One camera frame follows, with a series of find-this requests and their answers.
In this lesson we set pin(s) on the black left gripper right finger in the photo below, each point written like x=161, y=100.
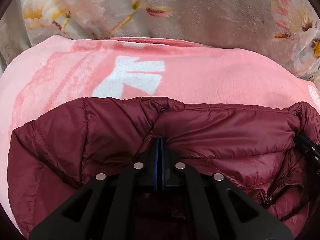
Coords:
x=173, y=179

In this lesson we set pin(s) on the pink fleece blanket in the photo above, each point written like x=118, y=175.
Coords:
x=60, y=70

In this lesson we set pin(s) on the grey floral bed sheet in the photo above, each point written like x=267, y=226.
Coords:
x=286, y=31

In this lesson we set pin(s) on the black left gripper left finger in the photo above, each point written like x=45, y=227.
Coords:
x=150, y=161

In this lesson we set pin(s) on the maroon puffer jacket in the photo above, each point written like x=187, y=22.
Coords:
x=253, y=146

